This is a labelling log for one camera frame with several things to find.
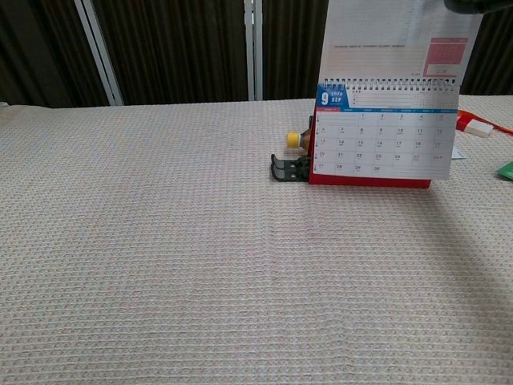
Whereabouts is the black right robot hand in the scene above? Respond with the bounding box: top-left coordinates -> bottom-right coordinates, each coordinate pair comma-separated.
443,0 -> 513,15

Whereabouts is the red desk calendar spiral bound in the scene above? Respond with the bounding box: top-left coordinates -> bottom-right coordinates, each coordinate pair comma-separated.
308,0 -> 482,188

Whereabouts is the red flat box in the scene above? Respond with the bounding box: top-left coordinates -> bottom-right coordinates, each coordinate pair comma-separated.
456,108 -> 513,136

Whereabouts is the white rectangular block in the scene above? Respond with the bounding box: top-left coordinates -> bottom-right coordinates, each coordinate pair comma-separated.
464,120 -> 495,139

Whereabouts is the brown bottle yellow cap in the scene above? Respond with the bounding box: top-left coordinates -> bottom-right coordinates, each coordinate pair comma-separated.
285,125 -> 317,154

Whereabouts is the black plastic clip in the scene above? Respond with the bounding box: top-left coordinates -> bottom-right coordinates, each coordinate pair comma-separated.
269,164 -> 312,183
270,153 -> 312,172

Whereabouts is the beige woven tablecloth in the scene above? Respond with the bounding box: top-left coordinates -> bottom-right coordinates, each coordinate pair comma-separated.
0,94 -> 513,385

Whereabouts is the dark screen panel white frame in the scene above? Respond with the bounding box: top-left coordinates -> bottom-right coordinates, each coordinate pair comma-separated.
460,7 -> 513,96
82,0 -> 257,106
252,0 -> 333,101
0,0 -> 117,108

